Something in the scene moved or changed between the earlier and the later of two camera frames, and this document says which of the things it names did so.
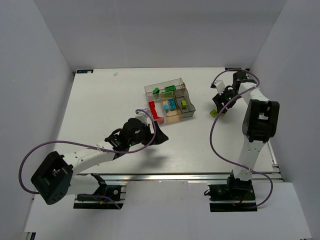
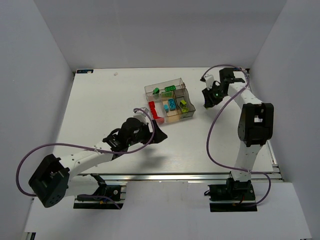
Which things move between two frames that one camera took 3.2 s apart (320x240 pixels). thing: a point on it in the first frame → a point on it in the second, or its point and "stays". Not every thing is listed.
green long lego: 170,88 stays
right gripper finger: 219,107 → 211,100
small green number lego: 156,91 stays
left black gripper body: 152,133 stays
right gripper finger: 218,99 → 208,95
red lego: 152,107 stays
